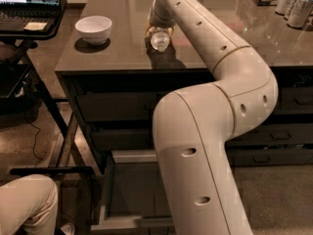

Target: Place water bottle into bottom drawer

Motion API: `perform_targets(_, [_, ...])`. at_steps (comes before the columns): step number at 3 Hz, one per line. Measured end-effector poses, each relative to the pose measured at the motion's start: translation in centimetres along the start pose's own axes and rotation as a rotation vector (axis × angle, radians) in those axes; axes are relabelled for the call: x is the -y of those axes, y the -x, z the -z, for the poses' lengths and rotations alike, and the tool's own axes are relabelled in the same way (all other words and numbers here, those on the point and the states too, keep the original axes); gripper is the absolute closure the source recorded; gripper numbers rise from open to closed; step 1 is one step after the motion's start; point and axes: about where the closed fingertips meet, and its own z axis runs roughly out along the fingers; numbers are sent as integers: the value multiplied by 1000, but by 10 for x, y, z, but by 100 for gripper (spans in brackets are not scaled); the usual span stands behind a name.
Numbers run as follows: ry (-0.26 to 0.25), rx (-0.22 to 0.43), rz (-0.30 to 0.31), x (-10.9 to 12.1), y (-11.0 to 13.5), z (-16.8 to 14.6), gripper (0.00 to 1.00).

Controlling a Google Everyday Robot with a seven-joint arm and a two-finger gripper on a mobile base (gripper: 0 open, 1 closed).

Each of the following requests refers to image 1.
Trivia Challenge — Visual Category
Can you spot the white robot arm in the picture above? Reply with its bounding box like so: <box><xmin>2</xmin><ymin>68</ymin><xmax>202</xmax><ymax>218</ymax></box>
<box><xmin>153</xmin><ymin>0</ymin><xmax>278</xmax><ymax>235</ymax></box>

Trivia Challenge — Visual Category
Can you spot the grey drawer cabinet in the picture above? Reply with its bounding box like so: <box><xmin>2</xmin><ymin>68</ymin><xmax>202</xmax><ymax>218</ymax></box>
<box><xmin>56</xmin><ymin>0</ymin><xmax>313</xmax><ymax>235</ymax></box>

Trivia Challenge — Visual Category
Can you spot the open laptop computer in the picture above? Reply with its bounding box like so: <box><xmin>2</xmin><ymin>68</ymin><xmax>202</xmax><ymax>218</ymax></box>
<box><xmin>0</xmin><ymin>0</ymin><xmax>62</xmax><ymax>34</ymax></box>

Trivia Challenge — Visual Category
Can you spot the middle left grey drawer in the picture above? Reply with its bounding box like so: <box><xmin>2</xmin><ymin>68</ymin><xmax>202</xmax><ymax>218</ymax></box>
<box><xmin>91</xmin><ymin>129</ymin><xmax>153</xmax><ymax>151</ymax></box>

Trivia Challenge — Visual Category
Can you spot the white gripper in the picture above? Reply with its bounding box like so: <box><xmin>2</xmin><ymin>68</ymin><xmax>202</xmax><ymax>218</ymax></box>
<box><xmin>146</xmin><ymin>0</ymin><xmax>175</xmax><ymax>36</ymax></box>

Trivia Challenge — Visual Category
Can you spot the white ceramic bowl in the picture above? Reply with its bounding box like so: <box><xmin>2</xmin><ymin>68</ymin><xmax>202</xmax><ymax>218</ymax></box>
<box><xmin>75</xmin><ymin>16</ymin><xmax>112</xmax><ymax>45</ymax></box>

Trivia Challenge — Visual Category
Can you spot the black power cable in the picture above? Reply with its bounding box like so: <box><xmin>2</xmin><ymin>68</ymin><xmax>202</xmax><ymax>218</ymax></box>
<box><xmin>23</xmin><ymin>110</ymin><xmax>45</xmax><ymax>168</ymax></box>

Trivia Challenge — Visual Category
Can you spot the white shoe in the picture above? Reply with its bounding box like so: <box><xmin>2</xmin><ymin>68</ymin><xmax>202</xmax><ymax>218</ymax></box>
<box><xmin>60</xmin><ymin>223</ymin><xmax>75</xmax><ymax>235</ymax></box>

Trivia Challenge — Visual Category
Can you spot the person's beige trouser leg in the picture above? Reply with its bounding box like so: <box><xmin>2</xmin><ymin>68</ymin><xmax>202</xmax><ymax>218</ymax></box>
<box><xmin>0</xmin><ymin>174</ymin><xmax>58</xmax><ymax>235</ymax></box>

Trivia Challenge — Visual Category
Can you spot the top left grey drawer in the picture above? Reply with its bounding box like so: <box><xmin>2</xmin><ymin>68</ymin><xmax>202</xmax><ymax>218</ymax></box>
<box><xmin>76</xmin><ymin>92</ymin><xmax>157</xmax><ymax>122</ymax></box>

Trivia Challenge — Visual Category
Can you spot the open bottom left drawer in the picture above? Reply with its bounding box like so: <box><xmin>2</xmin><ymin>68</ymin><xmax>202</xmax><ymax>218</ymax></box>
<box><xmin>91</xmin><ymin>150</ymin><xmax>175</xmax><ymax>235</ymax></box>

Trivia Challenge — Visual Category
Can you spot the black laptop stand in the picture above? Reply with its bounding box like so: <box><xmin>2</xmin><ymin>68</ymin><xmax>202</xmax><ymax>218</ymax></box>
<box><xmin>0</xmin><ymin>0</ymin><xmax>94</xmax><ymax>176</ymax></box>

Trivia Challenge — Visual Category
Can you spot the middle right grey drawer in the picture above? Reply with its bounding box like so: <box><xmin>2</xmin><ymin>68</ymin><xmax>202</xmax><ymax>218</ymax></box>
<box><xmin>227</xmin><ymin>123</ymin><xmax>313</xmax><ymax>147</ymax></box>

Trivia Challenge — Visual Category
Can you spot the bottom right grey drawer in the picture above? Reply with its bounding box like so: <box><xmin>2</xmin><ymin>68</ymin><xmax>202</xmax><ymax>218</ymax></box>
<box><xmin>227</xmin><ymin>149</ymin><xmax>313</xmax><ymax>167</ymax></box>

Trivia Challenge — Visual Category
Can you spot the clear plastic water bottle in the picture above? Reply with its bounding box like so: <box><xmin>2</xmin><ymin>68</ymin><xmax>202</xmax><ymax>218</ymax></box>
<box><xmin>150</xmin><ymin>30</ymin><xmax>170</xmax><ymax>53</ymax></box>

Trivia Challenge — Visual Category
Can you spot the yellow sticky note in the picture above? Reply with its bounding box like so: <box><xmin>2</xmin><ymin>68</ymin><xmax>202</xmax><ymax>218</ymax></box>
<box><xmin>23</xmin><ymin>23</ymin><xmax>47</xmax><ymax>30</ymax></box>

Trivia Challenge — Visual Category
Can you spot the top right grey drawer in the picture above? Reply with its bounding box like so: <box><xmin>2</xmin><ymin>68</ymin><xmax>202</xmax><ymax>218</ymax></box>
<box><xmin>275</xmin><ymin>87</ymin><xmax>313</xmax><ymax>115</ymax></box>

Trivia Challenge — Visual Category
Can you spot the grey drawer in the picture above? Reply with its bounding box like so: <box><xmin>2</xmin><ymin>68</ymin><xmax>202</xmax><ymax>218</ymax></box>
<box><xmin>227</xmin><ymin>149</ymin><xmax>313</xmax><ymax>167</ymax></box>
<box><xmin>275</xmin><ymin>87</ymin><xmax>313</xmax><ymax>115</ymax></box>
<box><xmin>227</xmin><ymin>123</ymin><xmax>313</xmax><ymax>147</ymax></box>
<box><xmin>76</xmin><ymin>92</ymin><xmax>157</xmax><ymax>122</ymax></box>
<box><xmin>91</xmin><ymin>129</ymin><xmax>153</xmax><ymax>151</ymax></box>

